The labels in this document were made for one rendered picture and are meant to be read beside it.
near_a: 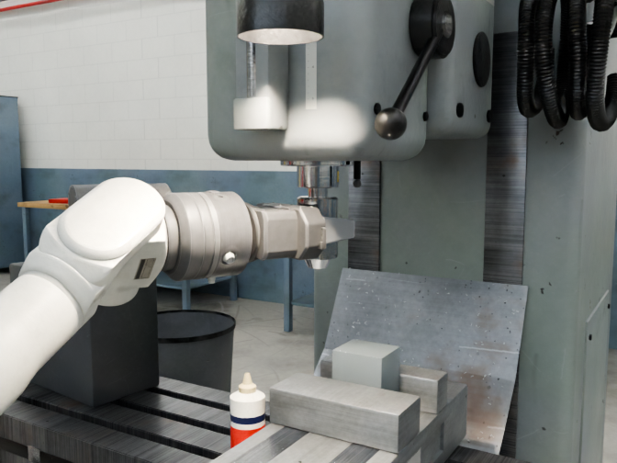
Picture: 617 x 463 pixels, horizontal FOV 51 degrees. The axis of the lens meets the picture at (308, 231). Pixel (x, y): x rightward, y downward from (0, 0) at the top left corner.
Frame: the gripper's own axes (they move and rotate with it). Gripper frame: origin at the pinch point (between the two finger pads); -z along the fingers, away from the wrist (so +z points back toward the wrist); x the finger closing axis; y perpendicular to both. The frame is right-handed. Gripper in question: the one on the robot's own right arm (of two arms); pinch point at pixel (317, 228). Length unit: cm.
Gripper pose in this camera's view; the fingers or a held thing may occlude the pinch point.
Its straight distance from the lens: 74.2
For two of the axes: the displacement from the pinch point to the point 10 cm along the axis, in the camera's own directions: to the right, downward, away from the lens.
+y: -0.1, 9.9, 1.1
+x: -5.6, -0.9, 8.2
